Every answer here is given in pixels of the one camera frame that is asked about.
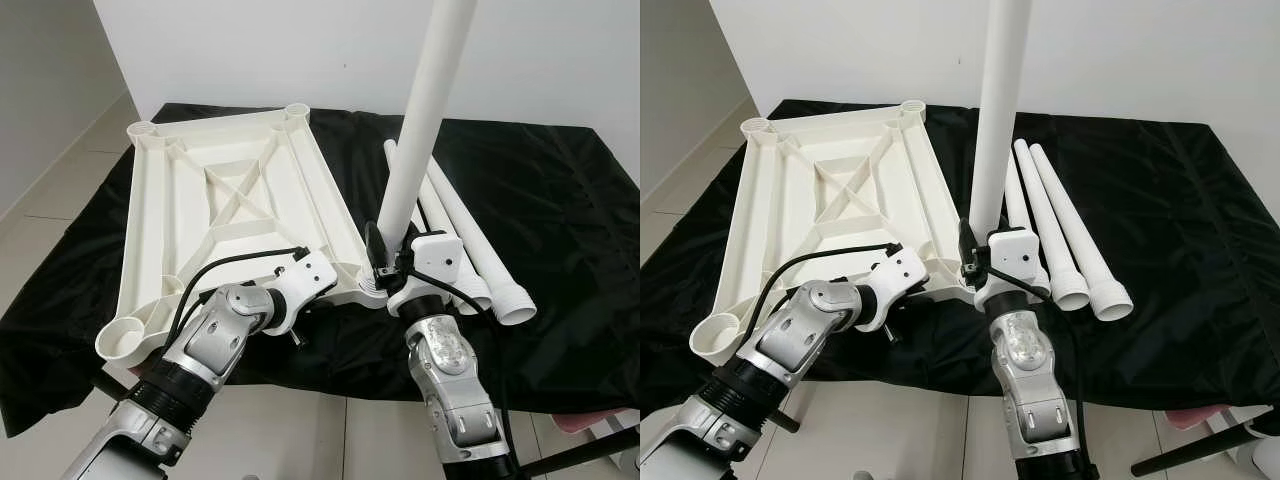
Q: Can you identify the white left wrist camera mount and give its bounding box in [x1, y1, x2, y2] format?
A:
[265, 248, 339, 336]
[855, 245, 931, 333]

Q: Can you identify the white plastic table leg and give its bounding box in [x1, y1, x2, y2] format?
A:
[968, 0, 1033, 236]
[1002, 150, 1031, 233]
[375, 0, 479, 251]
[428, 155, 538, 327]
[1012, 138, 1093, 313]
[418, 175, 496, 313]
[383, 138, 446, 241]
[1028, 143, 1136, 323]

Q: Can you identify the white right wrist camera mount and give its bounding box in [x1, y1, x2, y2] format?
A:
[385, 230, 463, 316]
[975, 227, 1051, 311]

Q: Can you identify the black cloth table cover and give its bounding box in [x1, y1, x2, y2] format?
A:
[640, 98, 1280, 441]
[0, 100, 641, 438]

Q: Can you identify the white plastic children table top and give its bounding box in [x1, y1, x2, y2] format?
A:
[690, 98, 976, 366]
[95, 102, 396, 366]

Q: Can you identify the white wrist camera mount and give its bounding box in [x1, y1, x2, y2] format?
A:
[265, 248, 339, 336]
[975, 227, 1051, 311]
[855, 245, 931, 333]
[385, 230, 463, 316]

